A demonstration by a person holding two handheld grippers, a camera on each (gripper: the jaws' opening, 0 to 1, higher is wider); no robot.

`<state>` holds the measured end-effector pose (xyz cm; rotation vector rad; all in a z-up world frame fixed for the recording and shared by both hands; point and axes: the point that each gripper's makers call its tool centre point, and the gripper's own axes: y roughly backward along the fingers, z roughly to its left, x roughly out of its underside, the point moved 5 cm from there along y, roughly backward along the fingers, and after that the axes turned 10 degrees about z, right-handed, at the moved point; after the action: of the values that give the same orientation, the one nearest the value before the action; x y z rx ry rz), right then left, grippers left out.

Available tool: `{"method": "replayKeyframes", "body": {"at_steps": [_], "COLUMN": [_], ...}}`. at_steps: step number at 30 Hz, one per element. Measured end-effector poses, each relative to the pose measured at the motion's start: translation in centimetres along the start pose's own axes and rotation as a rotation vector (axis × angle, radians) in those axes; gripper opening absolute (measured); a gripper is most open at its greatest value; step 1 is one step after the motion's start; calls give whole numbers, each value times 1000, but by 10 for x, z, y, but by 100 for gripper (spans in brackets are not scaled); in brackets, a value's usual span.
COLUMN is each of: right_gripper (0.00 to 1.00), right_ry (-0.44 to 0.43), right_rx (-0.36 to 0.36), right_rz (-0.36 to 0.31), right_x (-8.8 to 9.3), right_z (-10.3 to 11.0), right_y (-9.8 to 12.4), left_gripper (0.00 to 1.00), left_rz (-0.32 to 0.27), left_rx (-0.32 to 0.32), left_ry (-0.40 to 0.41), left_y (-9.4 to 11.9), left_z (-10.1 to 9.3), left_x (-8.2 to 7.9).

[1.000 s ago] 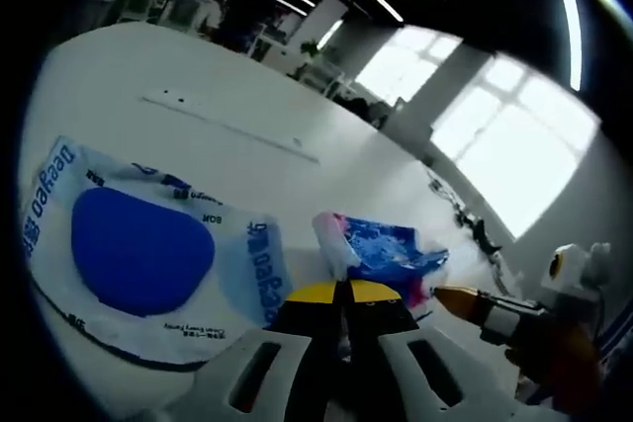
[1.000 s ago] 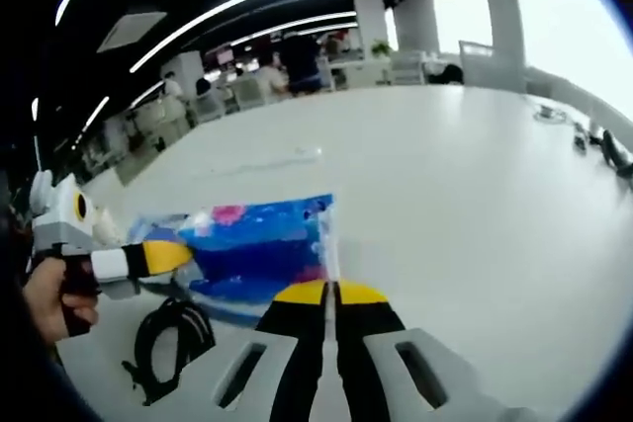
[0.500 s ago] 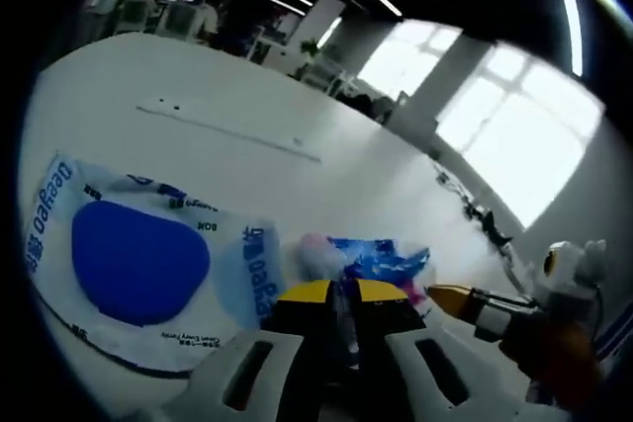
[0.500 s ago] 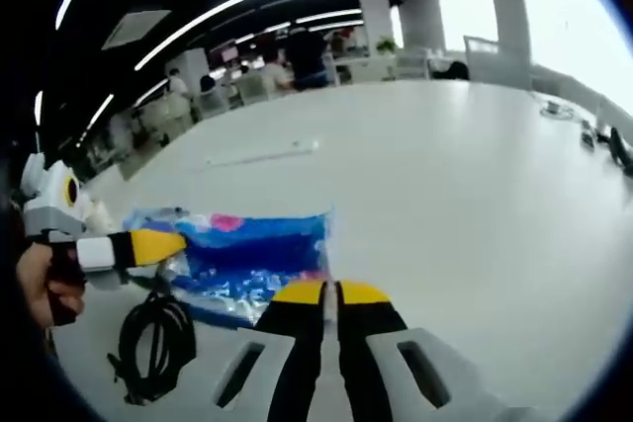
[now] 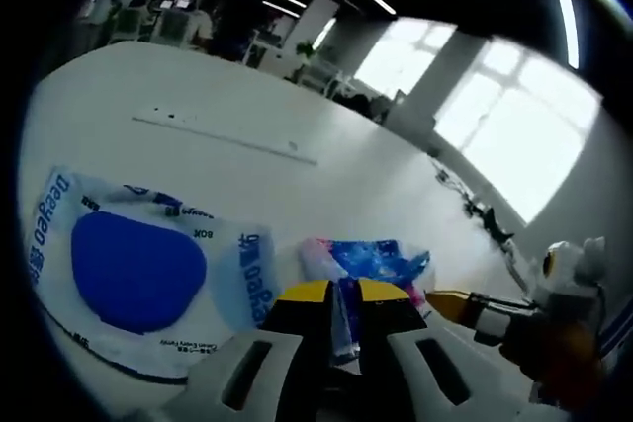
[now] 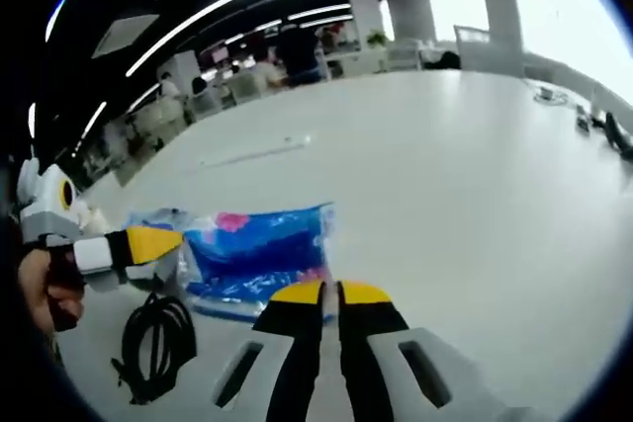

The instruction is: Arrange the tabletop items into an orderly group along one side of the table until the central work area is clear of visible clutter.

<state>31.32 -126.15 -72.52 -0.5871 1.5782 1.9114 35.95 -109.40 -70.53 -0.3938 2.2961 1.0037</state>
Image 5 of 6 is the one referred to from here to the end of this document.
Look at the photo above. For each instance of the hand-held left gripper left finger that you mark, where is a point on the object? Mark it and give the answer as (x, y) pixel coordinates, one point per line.
(292, 343)

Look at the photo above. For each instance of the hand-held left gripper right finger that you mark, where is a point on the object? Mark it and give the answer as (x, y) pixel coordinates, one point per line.
(390, 313)

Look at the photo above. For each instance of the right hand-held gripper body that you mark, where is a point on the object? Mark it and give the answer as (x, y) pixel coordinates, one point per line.
(569, 274)

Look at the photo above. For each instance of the small blue patterned packet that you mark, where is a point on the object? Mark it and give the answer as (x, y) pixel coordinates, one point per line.
(366, 254)

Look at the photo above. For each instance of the clear packet with blue case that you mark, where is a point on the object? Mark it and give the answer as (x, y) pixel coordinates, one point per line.
(133, 274)

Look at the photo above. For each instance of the person's right hand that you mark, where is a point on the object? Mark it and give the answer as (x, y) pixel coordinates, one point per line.
(559, 348)

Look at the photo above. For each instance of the wide bright window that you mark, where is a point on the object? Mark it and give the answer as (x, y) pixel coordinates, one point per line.
(519, 130)

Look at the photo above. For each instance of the black bag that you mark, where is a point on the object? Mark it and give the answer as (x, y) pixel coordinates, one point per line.
(368, 106)

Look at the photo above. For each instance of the white ceiling light strip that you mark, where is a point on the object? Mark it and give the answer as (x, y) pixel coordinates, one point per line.
(561, 7)

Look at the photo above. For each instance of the green potted plant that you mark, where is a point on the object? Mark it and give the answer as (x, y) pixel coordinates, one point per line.
(305, 49)

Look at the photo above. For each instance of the white office chair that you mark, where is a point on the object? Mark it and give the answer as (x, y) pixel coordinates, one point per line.
(174, 29)
(129, 24)

